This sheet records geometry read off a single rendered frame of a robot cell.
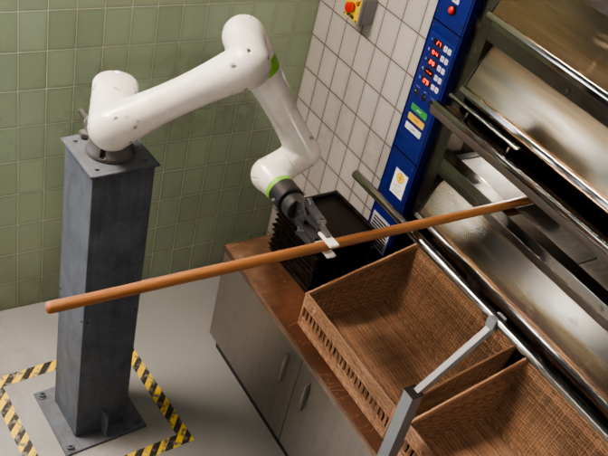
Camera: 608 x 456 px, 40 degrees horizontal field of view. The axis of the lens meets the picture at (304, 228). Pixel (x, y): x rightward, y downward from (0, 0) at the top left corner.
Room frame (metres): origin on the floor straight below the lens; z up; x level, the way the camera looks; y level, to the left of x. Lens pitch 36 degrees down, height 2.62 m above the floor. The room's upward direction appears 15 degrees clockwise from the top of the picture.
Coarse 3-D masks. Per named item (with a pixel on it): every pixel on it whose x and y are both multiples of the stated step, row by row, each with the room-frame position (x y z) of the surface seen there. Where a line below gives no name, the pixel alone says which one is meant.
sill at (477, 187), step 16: (448, 160) 2.55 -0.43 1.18; (464, 176) 2.47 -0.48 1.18; (480, 192) 2.40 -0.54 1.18; (496, 192) 2.43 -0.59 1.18; (512, 208) 2.35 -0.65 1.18; (512, 224) 2.28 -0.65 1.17; (528, 224) 2.28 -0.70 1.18; (528, 240) 2.21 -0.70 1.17; (544, 240) 2.22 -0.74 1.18; (544, 256) 2.16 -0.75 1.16; (560, 256) 2.15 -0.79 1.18; (560, 272) 2.10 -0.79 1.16; (576, 272) 2.09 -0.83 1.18; (576, 288) 2.05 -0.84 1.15; (592, 288) 2.03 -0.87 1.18; (592, 304) 1.99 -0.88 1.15
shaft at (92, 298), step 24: (432, 216) 2.14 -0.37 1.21; (456, 216) 2.18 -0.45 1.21; (336, 240) 1.90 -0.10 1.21; (360, 240) 1.94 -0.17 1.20; (216, 264) 1.66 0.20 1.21; (240, 264) 1.69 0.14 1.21; (264, 264) 1.74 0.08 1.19; (120, 288) 1.49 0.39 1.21; (144, 288) 1.52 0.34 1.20; (48, 312) 1.37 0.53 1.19
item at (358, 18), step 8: (352, 0) 2.98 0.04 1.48; (360, 0) 2.95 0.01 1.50; (368, 0) 2.96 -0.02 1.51; (376, 0) 2.98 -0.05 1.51; (360, 8) 2.94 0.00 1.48; (368, 8) 2.96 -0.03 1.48; (352, 16) 2.97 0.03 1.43; (360, 16) 2.94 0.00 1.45; (368, 16) 2.97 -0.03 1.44; (360, 24) 2.95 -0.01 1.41
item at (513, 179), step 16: (432, 112) 2.45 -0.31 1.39; (464, 112) 2.51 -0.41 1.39; (480, 128) 2.42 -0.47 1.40; (496, 144) 2.34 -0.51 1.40; (496, 160) 2.22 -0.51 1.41; (512, 160) 2.26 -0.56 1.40; (528, 160) 2.31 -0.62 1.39; (512, 176) 2.16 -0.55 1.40; (544, 176) 2.23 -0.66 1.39; (528, 192) 2.10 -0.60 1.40; (560, 192) 2.16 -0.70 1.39; (576, 192) 2.20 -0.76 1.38; (544, 208) 2.05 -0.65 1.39; (576, 208) 2.09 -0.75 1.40; (592, 208) 2.13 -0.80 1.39; (560, 224) 1.99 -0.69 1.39; (592, 224) 2.02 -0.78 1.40
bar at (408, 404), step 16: (352, 176) 2.34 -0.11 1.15; (368, 192) 2.26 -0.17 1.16; (384, 208) 2.19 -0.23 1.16; (416, 240) 2.06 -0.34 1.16; (432, 256) 2.00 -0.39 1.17; (448, 272) 1.94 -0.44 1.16; (464, 288) 1.89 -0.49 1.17; (480, 304) 1.83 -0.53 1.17; (496, 320) 1.78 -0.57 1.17; (480, 336) 1.76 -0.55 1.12; (512, 336) 1.73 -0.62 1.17; (464, 352) 1.73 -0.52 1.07; (528, 352) 1.68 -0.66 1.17; (448, 368) 1.70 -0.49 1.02; (544, 368) 1.64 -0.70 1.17; (432, 384) 1.68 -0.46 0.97; (560, 384) 1.59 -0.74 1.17; (400, 400) 1.65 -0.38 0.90; (416, 400) 1.64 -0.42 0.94; (576, 400) 1.55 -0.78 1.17; (400, 416) 1.64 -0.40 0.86; (592, 416) 1.51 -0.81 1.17; (400, 432) 1.63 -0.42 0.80; (384, 448) 1.64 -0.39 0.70
